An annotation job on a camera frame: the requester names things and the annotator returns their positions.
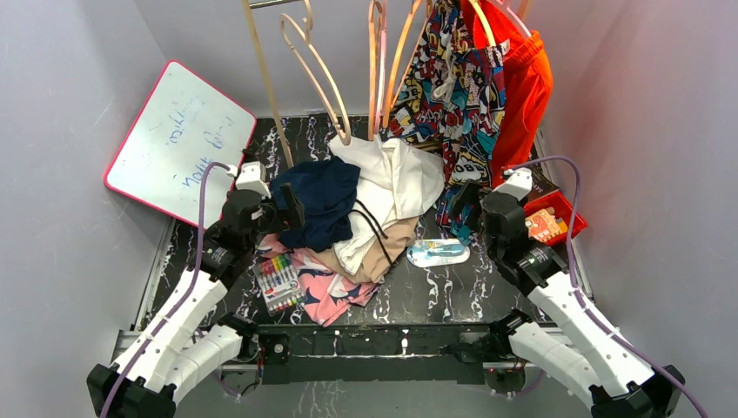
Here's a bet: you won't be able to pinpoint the navy blue shorts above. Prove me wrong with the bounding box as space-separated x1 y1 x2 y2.
269 157 360 253

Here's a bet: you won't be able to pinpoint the orange hanger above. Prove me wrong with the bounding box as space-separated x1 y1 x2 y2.
367 1 433 141

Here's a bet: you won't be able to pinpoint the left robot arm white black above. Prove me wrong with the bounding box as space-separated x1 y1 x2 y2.
86 183 305 417

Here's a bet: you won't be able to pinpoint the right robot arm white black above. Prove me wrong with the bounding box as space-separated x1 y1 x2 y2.
449 182 684 417

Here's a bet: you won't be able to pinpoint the white shorts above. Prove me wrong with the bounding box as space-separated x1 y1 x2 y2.
328 137 446 274

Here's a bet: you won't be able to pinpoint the beige shorts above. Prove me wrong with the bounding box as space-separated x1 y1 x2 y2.
308 217 419 284

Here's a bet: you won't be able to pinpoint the pink patterned shorts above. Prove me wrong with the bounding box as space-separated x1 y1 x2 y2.
258 234 378 327

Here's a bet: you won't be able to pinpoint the comic print shorts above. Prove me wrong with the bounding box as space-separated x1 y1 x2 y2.
383 1 509 244

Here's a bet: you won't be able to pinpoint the orange shorts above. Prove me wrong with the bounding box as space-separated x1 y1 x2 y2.
460 1 554 186

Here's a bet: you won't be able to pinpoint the beige wooden hanger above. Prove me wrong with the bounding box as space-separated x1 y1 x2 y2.
279 0 352 145

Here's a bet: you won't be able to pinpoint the yellow hanger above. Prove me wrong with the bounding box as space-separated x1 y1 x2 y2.
469 0 497 46

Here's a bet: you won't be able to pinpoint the pink hanger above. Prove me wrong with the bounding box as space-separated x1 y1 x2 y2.
368 1 387 139

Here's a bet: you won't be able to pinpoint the dark book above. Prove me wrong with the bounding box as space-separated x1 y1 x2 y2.
528 164 559 200

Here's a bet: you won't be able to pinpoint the red plastic bin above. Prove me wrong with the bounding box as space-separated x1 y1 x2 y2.
524 191 588 246

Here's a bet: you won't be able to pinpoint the blue correction tape package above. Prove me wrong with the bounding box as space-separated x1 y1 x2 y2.
406 239 471 268

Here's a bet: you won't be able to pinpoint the colour marker pack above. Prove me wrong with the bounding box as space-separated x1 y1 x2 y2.
252 254 306 316

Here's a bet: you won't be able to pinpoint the pink framed whiteboard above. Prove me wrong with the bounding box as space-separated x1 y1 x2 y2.
104 60 257 226

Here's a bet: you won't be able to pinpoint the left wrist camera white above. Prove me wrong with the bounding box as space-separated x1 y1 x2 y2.
235 161 272 199

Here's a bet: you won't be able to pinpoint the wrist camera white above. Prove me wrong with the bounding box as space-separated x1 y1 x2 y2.
500 167 533 201
235 161 272 199

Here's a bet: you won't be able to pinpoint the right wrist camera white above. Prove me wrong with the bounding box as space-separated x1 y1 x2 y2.
500 167 533 201

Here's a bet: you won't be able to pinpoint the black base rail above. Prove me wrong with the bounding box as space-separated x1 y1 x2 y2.
115 322 583 387

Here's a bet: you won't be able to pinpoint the wooden rack frame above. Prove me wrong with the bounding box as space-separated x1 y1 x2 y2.
240 0 341 170

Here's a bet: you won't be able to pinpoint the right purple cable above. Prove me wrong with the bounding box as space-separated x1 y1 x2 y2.
502 155 709 418

